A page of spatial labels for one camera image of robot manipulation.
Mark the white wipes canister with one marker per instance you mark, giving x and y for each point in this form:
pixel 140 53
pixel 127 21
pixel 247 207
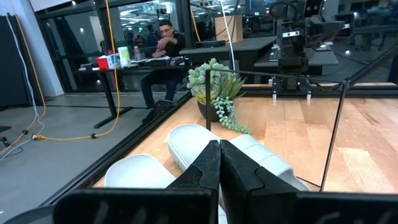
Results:
pixel 123 56

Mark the spiky plant in black pot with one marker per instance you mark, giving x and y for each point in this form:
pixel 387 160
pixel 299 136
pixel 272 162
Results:
pixel 228 88

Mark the white and blue box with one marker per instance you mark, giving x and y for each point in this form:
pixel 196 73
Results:
pixel 113 61

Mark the black desk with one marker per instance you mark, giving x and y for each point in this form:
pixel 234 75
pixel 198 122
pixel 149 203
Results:
pixel 107 93

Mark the red box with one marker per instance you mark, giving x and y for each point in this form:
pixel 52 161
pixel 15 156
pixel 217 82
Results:
pixel 102 63

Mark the black aluminium table frame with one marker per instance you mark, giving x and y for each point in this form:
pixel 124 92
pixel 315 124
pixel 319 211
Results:
pixel 124 149

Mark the flat black device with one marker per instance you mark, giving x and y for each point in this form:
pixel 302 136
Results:
pixel 210 43

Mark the person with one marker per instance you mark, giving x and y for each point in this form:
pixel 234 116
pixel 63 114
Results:
pixel 174 46
pixel 151 37

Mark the brown cardboard box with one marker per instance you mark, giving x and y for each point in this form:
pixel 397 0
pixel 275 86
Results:
pixel 237 28

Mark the grey rubber slide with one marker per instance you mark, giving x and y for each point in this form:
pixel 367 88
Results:
pixel 189 143
pixel 136 171

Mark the black-framed wooden shelf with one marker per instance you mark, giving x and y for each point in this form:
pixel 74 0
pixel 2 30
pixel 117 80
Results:
pixel 208 102

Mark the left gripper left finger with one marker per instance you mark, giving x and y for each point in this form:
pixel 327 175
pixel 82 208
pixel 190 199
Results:
pixel 186 205

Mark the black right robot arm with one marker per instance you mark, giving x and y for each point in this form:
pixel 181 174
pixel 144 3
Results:
pixel 290 67

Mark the clear plastic bottle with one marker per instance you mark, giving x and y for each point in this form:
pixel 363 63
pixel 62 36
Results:
pixel 137 54

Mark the grey desk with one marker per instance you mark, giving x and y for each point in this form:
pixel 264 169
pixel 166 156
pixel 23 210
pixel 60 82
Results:
pixel 242 49

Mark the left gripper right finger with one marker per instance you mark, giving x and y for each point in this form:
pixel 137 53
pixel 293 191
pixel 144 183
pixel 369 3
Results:
pixel 264 205

